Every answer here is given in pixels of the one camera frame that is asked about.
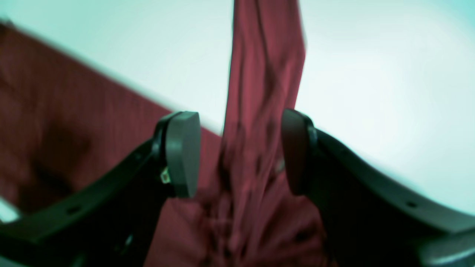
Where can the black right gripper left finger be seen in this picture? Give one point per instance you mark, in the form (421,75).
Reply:
(111,223)

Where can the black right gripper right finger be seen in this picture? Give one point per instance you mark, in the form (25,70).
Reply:
(370,220)

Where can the dark red long-sleeve shirt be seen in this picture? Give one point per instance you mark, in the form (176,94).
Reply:
(66,127)

